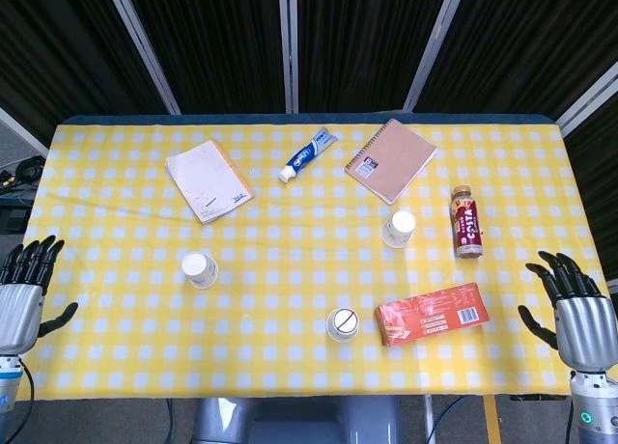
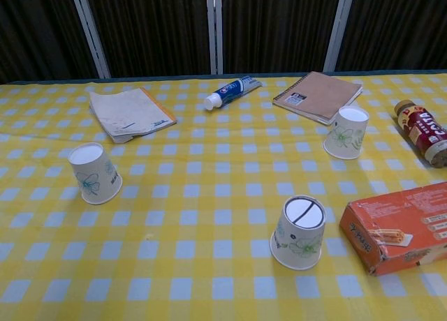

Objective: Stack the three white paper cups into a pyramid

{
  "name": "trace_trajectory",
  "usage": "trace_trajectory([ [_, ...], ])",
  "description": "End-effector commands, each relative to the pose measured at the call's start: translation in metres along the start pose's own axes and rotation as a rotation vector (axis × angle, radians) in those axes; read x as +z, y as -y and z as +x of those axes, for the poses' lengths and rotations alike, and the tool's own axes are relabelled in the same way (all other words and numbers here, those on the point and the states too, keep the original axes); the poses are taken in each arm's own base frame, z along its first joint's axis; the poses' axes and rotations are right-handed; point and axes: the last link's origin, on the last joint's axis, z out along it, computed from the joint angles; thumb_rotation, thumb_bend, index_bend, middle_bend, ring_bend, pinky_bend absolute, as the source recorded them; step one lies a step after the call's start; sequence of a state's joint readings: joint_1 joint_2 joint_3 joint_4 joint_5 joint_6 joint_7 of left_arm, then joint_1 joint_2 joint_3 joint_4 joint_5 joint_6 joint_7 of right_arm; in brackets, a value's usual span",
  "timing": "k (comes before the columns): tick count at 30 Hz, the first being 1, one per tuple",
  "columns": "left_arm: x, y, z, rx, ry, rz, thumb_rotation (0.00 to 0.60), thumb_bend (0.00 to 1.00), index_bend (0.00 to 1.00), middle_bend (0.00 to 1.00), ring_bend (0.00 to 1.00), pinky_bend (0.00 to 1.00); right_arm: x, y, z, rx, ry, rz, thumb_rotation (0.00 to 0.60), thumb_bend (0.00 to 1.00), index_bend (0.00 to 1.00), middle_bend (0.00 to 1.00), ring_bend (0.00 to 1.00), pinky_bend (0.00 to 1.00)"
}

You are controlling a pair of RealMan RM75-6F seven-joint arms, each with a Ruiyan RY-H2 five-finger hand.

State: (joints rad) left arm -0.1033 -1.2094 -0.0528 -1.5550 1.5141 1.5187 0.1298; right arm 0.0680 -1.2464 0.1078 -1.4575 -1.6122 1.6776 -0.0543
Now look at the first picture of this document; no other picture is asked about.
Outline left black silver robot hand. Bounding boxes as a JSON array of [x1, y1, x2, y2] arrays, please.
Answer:
[[0, 235, 79, 356]]

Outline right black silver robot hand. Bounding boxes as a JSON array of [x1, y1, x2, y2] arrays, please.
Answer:
[[517, 250, 618, 372]]

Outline white floral paper cup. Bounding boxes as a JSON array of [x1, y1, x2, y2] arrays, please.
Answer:
[[182, 253, 220, 290], [380, 209, 417, 249]]

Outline yellow white checkered tablecloth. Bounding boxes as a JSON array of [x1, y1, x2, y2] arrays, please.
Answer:
[[14, 123, 610, 402]]

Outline orange snack box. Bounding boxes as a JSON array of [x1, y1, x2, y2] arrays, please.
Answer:
[[376, 282, 490, 348]]

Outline red Costa coffee bottle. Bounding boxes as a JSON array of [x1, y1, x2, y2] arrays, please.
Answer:
[[451, 183, 485, 260]]

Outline worn white booklet orange spine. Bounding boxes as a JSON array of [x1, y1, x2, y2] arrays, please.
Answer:
[[165, 138, 256, 225]]

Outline paper cup with line mark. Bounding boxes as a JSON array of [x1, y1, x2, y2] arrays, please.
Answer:
[[325, 307, 361, 343]]

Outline brown spiral notebook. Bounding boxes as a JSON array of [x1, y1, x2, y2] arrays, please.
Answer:
[[344, 118, 438, 206]]

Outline grey robot torso base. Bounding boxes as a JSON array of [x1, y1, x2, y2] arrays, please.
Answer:
[[192, 396, 402, 444]]

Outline blue white toothpaste tube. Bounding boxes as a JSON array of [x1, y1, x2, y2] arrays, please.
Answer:
[[278, 126, 338, 183]]

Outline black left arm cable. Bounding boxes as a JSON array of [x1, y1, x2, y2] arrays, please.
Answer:
[[17, 359, 38, 416]]

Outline black cable bundle on floor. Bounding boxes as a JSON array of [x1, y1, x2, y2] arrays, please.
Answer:
[[0, 154, 47, 190]]

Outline white partition frame post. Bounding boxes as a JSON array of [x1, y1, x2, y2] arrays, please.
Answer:
[[103, 0, 182, 115], [277, 0, 299, 114], [554, 60, 618, 137], [0, 105, 49, 158], [403, 0, 467, 113]]

